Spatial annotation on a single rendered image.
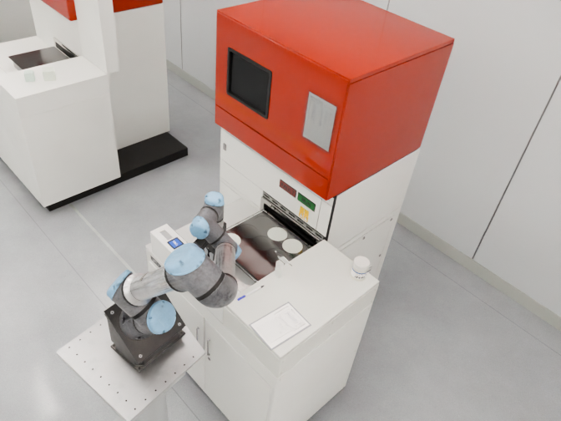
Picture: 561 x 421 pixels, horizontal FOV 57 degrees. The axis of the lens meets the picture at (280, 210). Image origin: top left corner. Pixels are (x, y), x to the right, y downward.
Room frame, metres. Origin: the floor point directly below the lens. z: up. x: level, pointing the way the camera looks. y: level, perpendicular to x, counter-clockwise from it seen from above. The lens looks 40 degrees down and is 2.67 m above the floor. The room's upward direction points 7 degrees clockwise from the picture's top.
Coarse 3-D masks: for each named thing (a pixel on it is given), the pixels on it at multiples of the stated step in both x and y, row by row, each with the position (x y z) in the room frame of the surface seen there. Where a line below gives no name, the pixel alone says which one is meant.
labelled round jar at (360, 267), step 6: (360, 258) 1.63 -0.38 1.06; (366, 258) 1.64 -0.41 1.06; (354, 264) 1.60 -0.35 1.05; (360, 264) 1.60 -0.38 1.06; (366, 264) 1.60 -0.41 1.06; (354, 270) 1.59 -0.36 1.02; (360, 270) 1.58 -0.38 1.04; (366, 270) 1.59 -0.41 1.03; (354, 276) 1.59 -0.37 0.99; (360, 276) 1.58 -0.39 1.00
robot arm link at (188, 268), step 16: (176, 256) 1.05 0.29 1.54; (192, 256) 1.04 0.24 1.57; (208, 256) 1.08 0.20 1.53; (128, 272) 1.20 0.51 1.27; (160, 272) 1.08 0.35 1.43; (176, 272) 1.00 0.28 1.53; (192, 272) 1.01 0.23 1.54; (208, 272) 1.02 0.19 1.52; (112, 288) 1.14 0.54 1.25; (128, 288) 1.13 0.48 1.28; (144, 288) 1.09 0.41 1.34; (160, 288) 1.06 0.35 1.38; (176, 288) 1.01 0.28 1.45; (192, 288) 0.99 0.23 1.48; (208, 288) 0.99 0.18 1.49; (128, 304) 1.11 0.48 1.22; (144, 304) 1.12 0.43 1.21
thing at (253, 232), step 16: (240, 224) 1.93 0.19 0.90; (256, 224) 1.95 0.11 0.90; (272, 224) 1.96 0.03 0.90; (240, 240) 1.82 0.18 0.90; (256, 240) 1.83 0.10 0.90; (272, 240) 1.85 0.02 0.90; (240, 256) 1.71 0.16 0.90; (256, 256) 1.72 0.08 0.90; (272, 256) 1.73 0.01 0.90; (288, 256) 1.74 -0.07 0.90; (256, 272) 1.62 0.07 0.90
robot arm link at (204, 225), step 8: (208, 208) 1.46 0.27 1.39; (200, 216) 1.40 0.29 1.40; (208, 216) 1.42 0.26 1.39; (216, 216) 1.45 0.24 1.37; (192, 224) 1.37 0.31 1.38; (200, 224) 1.37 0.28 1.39; (208, 224) 1.39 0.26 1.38; (216, 224) 1.41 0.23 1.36; (192, 232) 1.36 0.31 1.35; (200, 232) 1.36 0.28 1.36; (208, 232) 1.37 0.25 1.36; (216, 232) 1.38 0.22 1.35; (208, 240) 1.37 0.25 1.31
